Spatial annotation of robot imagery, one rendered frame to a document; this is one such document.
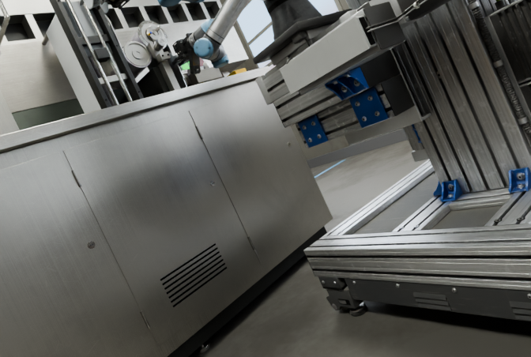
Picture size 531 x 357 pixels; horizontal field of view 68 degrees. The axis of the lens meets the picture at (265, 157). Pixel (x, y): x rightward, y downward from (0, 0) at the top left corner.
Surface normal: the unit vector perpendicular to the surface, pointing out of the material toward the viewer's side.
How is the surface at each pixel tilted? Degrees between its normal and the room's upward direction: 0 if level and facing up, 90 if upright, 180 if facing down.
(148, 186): 90
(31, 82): 90
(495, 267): 90
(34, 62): 90
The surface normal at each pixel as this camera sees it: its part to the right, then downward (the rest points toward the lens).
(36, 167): 0.65, -0.26
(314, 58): -0.74, 0.37
